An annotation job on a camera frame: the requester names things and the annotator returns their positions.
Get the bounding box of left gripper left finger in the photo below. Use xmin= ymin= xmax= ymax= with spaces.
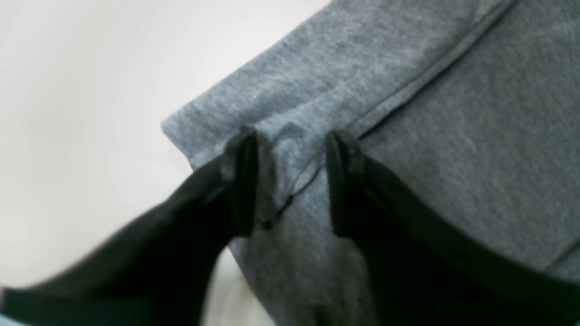
xmin=1 ymin=129 xmax=259 ymax=326

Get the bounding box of grey t-shirt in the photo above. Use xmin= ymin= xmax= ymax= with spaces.
xmin=162 ymin=0 xmax=579 ymax=326

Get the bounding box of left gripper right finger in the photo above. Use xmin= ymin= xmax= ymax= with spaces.
xmin=326 ymin=131 xmax=579 ymax=326

